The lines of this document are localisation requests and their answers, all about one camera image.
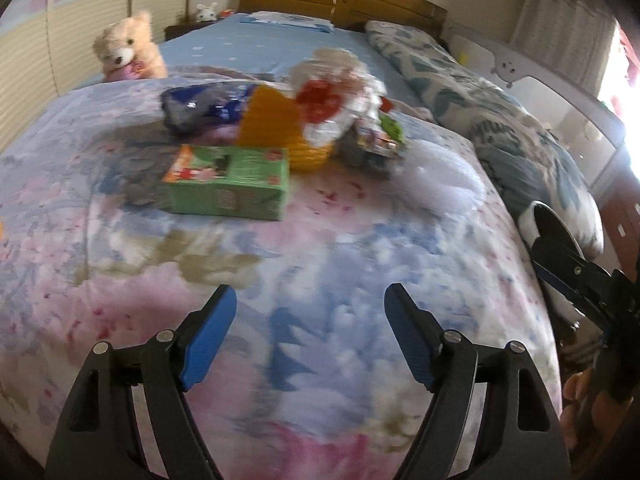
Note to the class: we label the green milk carton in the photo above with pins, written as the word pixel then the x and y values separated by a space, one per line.
pixel 250 183

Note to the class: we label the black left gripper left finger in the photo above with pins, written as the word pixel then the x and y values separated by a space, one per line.
pixel 126 416

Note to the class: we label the small white bunny toy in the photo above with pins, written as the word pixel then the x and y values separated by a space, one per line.
pixel 206 13

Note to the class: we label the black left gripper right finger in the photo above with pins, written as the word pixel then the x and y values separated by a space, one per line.
pixel 490 415

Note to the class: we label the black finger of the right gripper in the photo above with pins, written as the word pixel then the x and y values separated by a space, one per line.
pixel 582 283

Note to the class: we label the grey bed guard rail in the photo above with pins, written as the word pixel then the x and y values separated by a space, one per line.
pixel 589 131

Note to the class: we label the light blue bed sheet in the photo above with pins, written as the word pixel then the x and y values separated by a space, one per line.
pixel 269 49

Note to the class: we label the crumpled white red plastic bag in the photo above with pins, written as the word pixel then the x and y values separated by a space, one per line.
pixel 333 90

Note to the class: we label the colourful small snack wrapper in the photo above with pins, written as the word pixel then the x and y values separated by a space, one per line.
pixel 366 147

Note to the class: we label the beige teddy bear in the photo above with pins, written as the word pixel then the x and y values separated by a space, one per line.
pixel 126 50

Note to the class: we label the red candy wrapper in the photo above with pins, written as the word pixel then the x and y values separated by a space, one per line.
pixel 386 105

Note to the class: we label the dark wooden nightstand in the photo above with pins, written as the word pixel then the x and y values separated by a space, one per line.
pixel 177 30

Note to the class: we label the green snack wrapper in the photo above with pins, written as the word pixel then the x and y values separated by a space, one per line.
pixel 391 127

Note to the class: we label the blue white patterned duvet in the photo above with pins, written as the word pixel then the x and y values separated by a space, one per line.
pixel 521 158

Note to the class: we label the white folded cloth pillow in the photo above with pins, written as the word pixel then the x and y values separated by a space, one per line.
pixel 288 20

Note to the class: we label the blue snack bag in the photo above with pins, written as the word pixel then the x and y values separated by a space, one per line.
pixel 191 110

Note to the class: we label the orange plastic wrapper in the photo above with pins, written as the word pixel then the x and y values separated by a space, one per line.
pixel 272 120

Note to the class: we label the beige window curtain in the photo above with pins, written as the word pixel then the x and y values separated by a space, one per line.
pixel 573 37

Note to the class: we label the person's right hand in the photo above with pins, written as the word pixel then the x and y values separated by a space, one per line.
pixel 590 417

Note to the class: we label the floral pink blue quilt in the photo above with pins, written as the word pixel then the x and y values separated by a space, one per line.
pixel 310 382

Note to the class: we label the white foam fruit net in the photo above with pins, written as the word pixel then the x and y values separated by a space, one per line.
pixel 437 179

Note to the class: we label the round white trash bin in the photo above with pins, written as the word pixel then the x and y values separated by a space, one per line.
pixel 538 220

